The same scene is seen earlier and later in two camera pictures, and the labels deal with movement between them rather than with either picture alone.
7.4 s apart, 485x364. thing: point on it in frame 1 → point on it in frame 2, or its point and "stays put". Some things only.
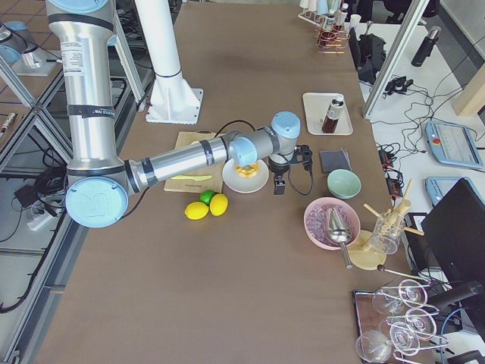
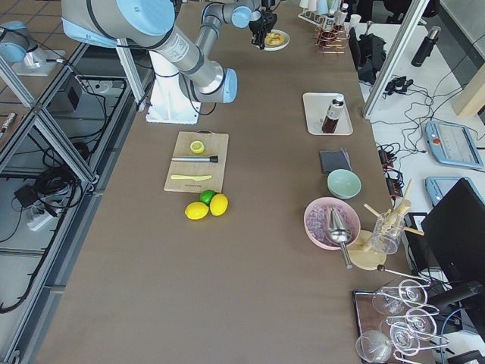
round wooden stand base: [362, 255] stays put
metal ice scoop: [339, 234] stays put
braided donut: [247, 171] → [274, 39]
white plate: [245, 185] → [275, 48]
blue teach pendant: [453, 145] stays put
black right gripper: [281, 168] → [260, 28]
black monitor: [455, 235] stays put
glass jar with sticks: [387, 230] stays put
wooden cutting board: [208, 179] stays put
